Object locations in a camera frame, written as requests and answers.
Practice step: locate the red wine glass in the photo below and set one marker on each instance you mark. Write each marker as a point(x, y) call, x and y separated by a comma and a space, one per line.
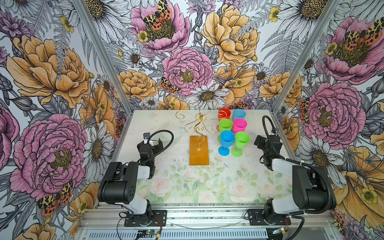
point(224, 114)

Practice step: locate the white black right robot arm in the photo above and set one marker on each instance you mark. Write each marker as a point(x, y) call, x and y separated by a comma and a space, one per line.
point(312, 192)

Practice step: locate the light blue wine glass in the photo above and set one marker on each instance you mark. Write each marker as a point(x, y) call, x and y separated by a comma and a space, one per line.
point(238, 114)

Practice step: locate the aluminium corner post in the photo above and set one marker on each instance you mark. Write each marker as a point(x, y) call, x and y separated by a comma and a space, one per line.
point(94, 36)
point(313, 38)

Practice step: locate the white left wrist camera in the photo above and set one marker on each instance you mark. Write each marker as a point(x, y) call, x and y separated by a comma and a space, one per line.
point(146, 138)

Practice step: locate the pink wine glass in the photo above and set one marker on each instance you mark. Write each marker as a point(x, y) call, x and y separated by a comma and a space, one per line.
point(239, 125)

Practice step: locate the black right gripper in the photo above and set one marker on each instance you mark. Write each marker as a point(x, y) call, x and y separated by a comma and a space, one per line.
point(262, 140)

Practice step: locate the wooden rack base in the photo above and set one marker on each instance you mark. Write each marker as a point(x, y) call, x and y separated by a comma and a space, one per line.
point(199, 151)

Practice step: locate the gold wire glass rack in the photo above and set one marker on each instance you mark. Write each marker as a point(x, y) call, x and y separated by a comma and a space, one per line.
point(198, 125)

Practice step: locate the green wine glass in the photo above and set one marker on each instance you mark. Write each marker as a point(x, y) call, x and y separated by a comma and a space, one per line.
point(241, 141)
point(224, 125)

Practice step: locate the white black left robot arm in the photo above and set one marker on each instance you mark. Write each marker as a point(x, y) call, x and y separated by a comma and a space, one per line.
point(119, 184)

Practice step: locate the right aluminium corner post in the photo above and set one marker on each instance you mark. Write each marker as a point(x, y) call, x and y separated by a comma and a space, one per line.
point(313, 38)

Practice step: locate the left aluminium corner post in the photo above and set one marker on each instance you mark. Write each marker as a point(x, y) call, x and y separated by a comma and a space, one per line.
point(94, 36)

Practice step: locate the green circuit board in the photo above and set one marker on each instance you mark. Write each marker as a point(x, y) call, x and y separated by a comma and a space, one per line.
point(148, 234)

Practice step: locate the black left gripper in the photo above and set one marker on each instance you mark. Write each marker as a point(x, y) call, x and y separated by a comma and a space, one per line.
point(158, 147)

